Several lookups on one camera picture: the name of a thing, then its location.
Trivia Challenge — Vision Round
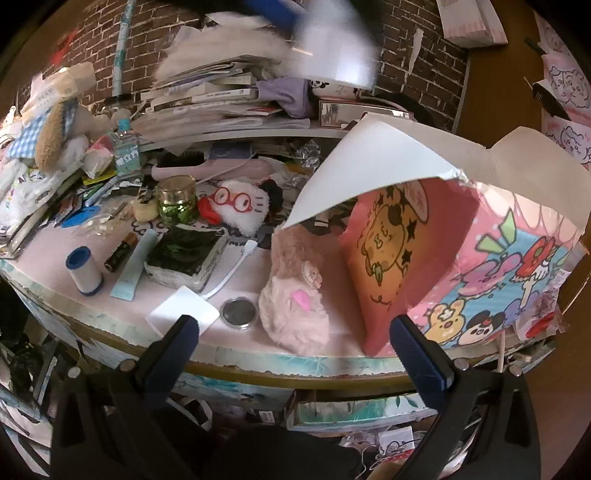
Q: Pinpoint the light blue cream tube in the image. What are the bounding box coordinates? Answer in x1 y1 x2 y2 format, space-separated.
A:
110 230 158 301

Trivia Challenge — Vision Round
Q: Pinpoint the black gold battery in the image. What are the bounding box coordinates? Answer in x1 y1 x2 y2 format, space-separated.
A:
104 232 138 273

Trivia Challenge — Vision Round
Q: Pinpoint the white roll with blue cap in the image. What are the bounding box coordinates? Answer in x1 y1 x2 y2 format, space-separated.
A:
65 246 104 296

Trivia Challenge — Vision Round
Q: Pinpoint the pink fluffy plush pouch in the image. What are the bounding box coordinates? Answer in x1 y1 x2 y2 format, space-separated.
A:
259 225 329 356

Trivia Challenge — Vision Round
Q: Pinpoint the white plush with red glasses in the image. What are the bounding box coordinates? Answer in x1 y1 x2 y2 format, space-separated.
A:
197 180 270 238

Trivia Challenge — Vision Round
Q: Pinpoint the yellow sponge puff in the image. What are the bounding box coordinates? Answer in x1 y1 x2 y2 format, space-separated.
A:
132 198 159 223

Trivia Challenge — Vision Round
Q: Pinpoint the green glass jar gold lid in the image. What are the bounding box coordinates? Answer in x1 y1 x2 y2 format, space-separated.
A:
156 175 198 226

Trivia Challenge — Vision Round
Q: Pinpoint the blue flat plastic piece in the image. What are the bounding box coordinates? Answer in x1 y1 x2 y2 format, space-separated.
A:
60 206 101 228

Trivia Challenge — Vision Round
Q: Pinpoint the pink hair brush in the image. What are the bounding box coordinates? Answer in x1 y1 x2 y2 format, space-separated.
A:
150 151 273 181

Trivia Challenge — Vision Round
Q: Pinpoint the black scrunchie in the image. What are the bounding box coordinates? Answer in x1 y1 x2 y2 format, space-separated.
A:
259 179 283 215

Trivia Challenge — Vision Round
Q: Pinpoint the clear water bottle blue label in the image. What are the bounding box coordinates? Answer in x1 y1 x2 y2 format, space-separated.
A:
112 118 141 176

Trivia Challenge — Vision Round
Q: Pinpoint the white shelf board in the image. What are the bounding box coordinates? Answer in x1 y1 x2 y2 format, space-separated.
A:
139 126 348 152

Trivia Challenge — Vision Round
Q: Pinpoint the brown silver box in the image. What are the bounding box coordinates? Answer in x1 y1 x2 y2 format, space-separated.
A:
318 100 414 129

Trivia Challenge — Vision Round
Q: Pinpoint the stack of books and papers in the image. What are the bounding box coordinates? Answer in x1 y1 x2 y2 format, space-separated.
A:
131 57 311 142

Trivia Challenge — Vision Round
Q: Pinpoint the brown eared plush dog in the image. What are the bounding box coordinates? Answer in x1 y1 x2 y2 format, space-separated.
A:
6 62 112 172

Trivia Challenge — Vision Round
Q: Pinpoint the purple cloth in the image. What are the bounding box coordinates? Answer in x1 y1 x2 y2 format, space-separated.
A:
256 77 315 119

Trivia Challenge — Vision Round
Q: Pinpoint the panda print ceramic bowl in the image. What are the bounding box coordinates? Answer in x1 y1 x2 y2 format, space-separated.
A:
310 80 359 101

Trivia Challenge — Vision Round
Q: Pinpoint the white fluffy fur piece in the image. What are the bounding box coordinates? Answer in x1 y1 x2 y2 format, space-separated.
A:
153 26 290 83

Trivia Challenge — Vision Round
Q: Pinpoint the pink white paper bag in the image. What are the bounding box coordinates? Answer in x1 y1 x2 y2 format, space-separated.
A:
437 0 508 49

